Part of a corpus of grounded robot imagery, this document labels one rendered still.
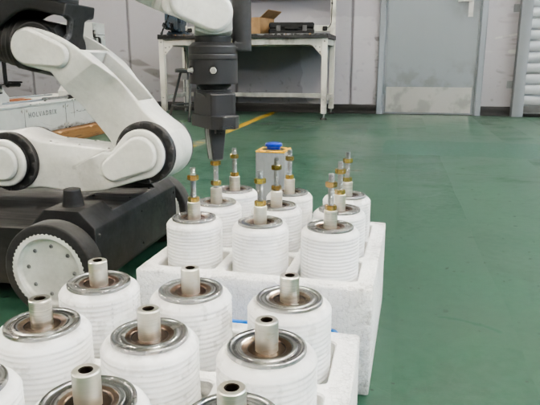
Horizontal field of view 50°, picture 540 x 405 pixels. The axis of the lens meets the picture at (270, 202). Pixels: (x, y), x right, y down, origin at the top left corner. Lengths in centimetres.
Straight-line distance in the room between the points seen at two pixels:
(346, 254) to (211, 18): 45
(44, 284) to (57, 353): 68
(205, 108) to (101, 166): 39
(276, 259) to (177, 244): 17
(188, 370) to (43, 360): 14
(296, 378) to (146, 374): 14
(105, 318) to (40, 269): 59
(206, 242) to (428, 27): 522
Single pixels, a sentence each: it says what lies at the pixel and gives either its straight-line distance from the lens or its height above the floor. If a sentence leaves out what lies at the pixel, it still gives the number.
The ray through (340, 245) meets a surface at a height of 24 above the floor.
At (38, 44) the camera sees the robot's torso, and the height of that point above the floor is 55.
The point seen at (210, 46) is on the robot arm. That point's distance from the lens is 104.
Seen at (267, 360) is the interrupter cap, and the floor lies 25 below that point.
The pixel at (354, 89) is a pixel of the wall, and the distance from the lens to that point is 607.
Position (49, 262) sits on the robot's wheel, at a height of 12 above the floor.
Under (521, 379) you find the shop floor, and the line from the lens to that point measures 109.
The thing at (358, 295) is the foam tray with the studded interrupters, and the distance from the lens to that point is 90.
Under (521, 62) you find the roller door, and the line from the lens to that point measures 605.
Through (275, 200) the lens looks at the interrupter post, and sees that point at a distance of 107.
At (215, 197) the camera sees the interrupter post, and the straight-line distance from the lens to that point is 110.
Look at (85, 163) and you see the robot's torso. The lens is 141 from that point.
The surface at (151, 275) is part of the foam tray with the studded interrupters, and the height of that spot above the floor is 17.
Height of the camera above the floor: 51
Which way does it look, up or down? 14 degrees down
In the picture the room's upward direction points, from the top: straight up
